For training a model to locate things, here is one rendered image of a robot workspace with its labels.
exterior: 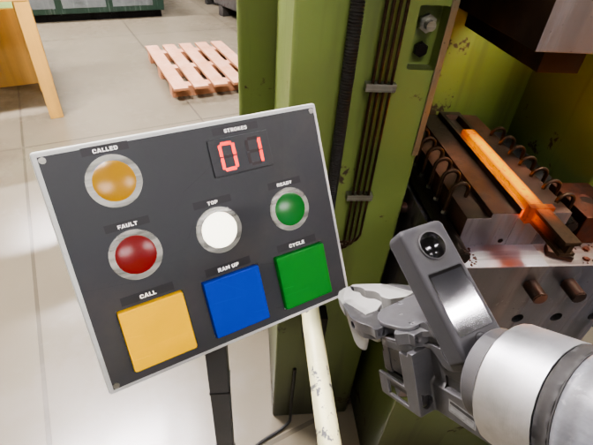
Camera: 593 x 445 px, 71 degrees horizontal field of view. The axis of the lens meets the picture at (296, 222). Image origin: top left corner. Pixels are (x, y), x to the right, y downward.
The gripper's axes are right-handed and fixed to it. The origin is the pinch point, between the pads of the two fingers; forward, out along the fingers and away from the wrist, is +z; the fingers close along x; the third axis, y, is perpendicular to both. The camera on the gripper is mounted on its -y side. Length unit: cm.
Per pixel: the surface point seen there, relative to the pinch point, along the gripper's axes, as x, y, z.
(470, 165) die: 49, -4, 23
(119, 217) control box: -20.6, -13.3, 10.9
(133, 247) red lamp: -20.1, -9.7, 10.5
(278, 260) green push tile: -3.5, -2.7, 10.2
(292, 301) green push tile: -2.8, 3.5, 10.2
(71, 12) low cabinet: 23, -208, 553
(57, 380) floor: -49, 50, 126
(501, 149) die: 61, -5, 24
